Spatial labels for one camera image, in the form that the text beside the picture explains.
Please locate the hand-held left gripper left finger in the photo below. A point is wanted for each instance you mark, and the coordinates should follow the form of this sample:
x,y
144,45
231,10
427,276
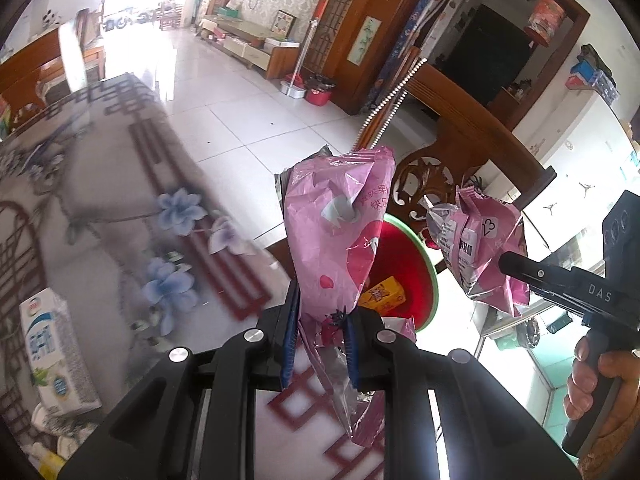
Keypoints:
x,y
289,345

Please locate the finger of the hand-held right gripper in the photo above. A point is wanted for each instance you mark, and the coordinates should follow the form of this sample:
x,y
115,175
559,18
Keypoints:
x,y
540,277

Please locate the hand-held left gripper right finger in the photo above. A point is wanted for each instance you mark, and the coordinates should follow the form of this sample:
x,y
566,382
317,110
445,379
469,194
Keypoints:
x,y
351,355

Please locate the yellow snack box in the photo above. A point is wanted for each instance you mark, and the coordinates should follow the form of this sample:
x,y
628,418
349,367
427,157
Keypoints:
x,y
382,292

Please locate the small pink wrapper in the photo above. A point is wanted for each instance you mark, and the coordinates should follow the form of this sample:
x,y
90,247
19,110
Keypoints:
x,y
475,240

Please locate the red basin with green rim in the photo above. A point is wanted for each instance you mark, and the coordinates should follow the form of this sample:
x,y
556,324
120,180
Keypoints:
x,y
405,265

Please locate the large pink wrapper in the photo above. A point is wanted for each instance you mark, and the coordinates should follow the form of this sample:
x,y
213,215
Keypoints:
x,y
330,230

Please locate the person's right hand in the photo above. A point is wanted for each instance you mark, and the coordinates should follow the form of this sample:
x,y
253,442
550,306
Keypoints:
x,y
580,355

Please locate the white refrigerator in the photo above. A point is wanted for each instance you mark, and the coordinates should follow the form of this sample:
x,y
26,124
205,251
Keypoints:
x,y
580,160

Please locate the carved wooden chair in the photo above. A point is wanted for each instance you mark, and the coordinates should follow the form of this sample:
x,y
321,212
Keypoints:
x,y
480,135

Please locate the blue patterned box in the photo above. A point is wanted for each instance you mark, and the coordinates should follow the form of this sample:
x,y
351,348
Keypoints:
x,y
595,77

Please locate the white blue milk carton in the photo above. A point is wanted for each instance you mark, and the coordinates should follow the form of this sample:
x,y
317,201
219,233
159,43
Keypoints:
x,y
52,350

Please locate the printed floral tablecloth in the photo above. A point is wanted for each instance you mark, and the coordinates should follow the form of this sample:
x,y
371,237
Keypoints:
x,y
100,200

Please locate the white crumpled wrapper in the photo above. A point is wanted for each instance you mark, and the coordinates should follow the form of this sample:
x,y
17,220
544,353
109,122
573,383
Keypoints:
x,y
62,440

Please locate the red bucket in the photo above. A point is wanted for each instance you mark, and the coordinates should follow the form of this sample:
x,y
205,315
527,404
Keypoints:
x,y
318,96

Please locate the metal basin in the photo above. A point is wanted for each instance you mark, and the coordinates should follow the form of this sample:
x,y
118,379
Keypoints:
x,y
292,89

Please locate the red round lantern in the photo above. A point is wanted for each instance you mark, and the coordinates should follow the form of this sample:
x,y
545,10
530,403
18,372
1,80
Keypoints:
x,y
547,17

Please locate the blue printed roll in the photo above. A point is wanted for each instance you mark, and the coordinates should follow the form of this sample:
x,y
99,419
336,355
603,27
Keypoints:
x,y
425,25

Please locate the low television cabinet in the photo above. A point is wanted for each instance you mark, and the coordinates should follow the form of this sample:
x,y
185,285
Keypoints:
x,y
250,47

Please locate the mop pole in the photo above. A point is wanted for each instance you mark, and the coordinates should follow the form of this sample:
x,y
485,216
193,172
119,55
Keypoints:
x,y
307,45

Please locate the framed picture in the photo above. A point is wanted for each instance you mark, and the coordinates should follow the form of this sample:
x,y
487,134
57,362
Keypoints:
x,y
285,25

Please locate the green wall plaque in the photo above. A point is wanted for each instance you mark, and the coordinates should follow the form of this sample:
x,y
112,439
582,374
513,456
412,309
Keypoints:
x,y
364,40

